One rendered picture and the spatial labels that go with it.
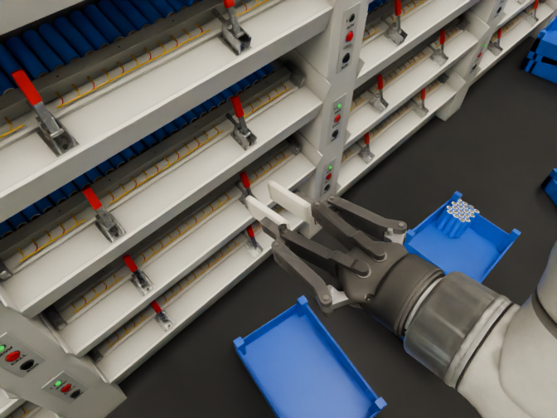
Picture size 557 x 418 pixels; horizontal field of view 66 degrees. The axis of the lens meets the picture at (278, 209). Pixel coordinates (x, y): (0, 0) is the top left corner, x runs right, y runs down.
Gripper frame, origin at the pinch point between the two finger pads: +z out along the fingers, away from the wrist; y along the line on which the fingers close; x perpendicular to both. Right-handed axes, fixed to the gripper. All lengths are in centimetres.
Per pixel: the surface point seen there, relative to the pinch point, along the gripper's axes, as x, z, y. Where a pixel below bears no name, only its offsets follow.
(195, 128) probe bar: -2.7, 26.7, 5.4
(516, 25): -43, 34, 147
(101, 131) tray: 10.2, 17.6, -10.3
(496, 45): -42, 31, 128
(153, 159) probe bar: -3.3, 26.4, -3.3
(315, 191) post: -37, 27, 30
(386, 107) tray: -26, 25, 56
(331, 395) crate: -64, 0, 3
